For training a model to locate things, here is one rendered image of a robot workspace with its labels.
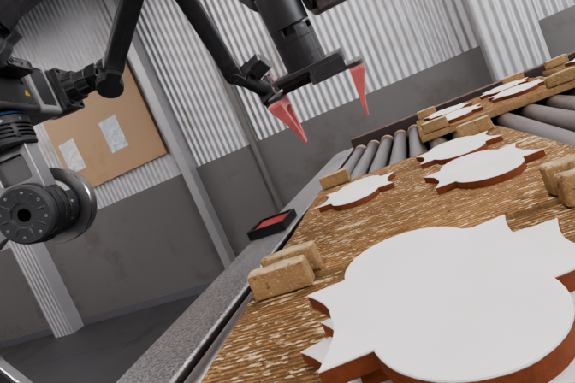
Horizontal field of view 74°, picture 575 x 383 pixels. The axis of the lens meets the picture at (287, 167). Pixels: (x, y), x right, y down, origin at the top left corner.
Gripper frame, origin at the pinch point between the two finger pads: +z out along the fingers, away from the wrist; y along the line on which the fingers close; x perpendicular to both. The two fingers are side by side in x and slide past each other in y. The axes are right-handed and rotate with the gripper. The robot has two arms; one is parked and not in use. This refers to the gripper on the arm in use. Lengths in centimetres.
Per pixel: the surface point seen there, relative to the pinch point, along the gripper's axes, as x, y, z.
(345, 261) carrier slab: -23.0, -2.0, 7.6
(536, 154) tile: -11.7, 20.1, 9.7
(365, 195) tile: -4.1, 0.3, 10.6
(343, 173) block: 15.4, -4.0, 13.6
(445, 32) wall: 223, 67, 26
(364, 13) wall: 235, 26, -9
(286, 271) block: -26.0, -6.5, 4.7
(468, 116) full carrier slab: 40, 26, 21
